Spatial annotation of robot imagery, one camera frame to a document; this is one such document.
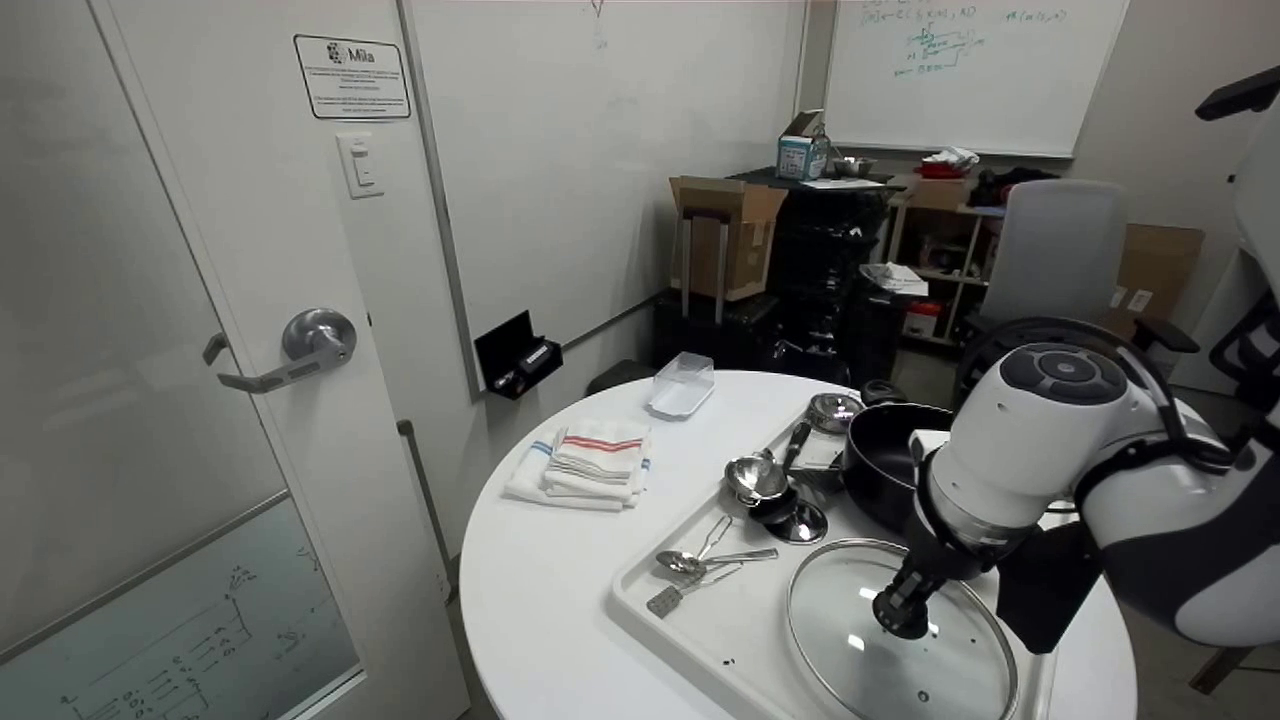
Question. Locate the steel ladle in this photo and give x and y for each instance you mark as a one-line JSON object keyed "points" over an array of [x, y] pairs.
{"points": [[765, 477]]}

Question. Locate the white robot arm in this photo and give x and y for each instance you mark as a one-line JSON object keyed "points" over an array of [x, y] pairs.
{"points": [[1074, 465]]}

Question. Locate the wall whiteboard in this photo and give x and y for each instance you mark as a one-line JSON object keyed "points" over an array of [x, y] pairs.
{"points": [[1000, 79]]}

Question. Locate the round white table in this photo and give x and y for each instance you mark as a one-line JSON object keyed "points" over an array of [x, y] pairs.
{"points": [[534, 579]]}

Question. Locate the door sign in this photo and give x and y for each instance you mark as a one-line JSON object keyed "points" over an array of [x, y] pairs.
{"points": [[353, 79]]}

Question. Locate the grey office chair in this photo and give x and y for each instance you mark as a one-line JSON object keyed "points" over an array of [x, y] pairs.
{"points": [[1068, 255]]}

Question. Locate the door lever handle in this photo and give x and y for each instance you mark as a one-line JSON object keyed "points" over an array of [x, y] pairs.
{"points": [[312, 342]]}

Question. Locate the cardboard box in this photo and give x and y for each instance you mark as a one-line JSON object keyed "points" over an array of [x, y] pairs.
{"points": [[723, 238]]}

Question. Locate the black cooking pot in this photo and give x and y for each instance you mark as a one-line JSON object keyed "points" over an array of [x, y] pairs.
{"points": [[883, 465]]}

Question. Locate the white folded towel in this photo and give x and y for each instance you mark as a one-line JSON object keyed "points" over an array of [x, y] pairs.
{"points": [[586, 465]]}

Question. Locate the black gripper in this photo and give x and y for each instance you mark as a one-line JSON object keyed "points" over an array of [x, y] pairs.
{"points": [[925, 568]]}

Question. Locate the glass pot lid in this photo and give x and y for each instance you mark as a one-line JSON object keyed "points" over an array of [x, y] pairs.
{"points": [[959, 668]]}

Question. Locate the metal spoon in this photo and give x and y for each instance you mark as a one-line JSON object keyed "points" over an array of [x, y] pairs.
{"points": [[691, 564]]}

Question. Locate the steel measuring cup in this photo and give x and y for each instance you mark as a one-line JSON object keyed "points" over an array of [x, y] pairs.
{"points": [[832, 409]]}

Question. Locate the clear plastic container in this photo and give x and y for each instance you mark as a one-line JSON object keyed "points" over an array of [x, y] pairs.
{"points": [[682, 386]]}

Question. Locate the light switch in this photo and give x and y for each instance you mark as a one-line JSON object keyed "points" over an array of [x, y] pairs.
{"points": [[356, 164]]}

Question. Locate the black marker tray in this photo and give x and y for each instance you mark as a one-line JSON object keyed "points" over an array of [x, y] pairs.
{"points": [[513, 358]]}

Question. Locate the white plastic tray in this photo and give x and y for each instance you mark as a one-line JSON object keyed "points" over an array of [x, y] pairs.
{"points": [[724, 633]]}

